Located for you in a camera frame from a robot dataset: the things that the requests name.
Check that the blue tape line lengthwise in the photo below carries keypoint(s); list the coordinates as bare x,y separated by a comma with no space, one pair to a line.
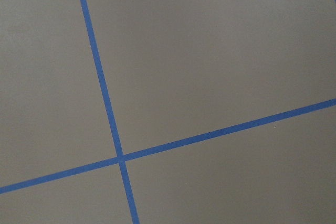
110,114

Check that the blue tape line crosswise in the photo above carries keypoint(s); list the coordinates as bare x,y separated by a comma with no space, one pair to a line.
169,146

